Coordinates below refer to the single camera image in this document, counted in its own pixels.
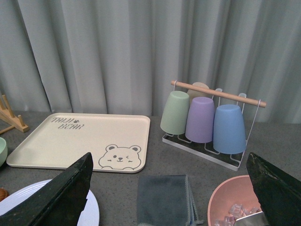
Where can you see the beige bear serving tray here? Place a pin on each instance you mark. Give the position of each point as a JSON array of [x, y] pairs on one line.
[[118, 143]]

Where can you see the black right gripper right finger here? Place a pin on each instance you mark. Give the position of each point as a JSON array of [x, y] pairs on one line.
[[278, 193]]

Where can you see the beige plastic cup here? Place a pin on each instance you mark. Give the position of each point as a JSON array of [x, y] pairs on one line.
[[193, 94]]

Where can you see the metal ice scoop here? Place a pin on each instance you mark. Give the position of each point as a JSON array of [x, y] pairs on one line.
[[256, 219]]

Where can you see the blue plastic cup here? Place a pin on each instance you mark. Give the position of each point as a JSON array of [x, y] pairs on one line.
[[229, 135]]

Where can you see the light green bowl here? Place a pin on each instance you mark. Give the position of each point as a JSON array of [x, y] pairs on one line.
[[3, 151]]

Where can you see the wooden dish rack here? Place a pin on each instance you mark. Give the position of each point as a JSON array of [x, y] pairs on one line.
[[7, 115]]

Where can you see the green plastic cup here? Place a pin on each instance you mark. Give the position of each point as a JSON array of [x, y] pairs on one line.
[[175, 113]]

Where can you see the purple plastic cup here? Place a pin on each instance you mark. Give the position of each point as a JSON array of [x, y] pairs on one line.
[[200, 121]]

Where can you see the clear ice cubes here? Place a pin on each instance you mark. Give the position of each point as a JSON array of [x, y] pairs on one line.
[[236, 211]]

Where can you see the grey folded cloth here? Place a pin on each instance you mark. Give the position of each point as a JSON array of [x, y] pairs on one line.
[[166, 201]]

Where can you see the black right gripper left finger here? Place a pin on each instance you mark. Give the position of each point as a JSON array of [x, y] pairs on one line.
[[60, 202]]

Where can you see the pink bowl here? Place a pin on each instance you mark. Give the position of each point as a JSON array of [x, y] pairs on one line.
[[238, 190]]

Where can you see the white round plate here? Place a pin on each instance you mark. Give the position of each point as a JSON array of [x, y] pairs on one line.
[[90, 216]]

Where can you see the white wire cup rack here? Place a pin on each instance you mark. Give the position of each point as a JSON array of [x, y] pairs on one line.
[[206, 150]]

